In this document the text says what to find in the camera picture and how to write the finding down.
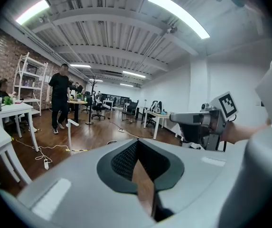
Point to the person's grey shirt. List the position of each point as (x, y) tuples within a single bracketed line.
[(266, 174)]

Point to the black coat rack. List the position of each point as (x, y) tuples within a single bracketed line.
[(91, 98)]

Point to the white and black harness device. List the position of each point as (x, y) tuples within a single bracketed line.
[(156, 106)]

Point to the light wooden desk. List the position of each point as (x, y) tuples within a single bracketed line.
[(157, 115)]

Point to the white power strip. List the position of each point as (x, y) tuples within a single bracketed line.
[(121, 130), (46, 164)]

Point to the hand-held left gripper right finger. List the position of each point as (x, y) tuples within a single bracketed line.
[(197, 174)]

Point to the green leafy plant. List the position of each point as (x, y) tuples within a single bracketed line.
[(8, 100)]

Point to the black office chair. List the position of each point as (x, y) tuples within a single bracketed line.
[(97, 107)]

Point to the ceiling light panel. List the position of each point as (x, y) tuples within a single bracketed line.
[(134, 74), (126, 85), (32, 12), (178, 14), (80, 66), (96, 80)]

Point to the long striped floor tape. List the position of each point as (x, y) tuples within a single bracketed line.
[(78, 150)]

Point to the ceiling air conditioner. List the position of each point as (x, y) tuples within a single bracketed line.
[(112, 74)]

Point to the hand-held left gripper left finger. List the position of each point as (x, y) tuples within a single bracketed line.
[(78, 186)]

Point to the black visitor chair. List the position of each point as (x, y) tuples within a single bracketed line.
[(129, 109)]

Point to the round wooden table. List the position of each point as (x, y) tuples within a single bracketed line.
[(77, 102)]

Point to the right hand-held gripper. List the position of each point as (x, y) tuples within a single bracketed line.
[(217, 122)]

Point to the round fisheye camera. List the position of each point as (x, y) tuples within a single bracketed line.
[(205, 106)]

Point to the person's right forearm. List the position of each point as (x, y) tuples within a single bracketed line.
[(242, 132)]

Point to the white desk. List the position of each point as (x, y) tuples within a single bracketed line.
[(107, 101)]

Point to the potted plant white pot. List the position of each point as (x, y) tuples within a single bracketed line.
[(79, 96)]

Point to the white shelf unit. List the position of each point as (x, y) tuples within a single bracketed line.
[(29, 87)]

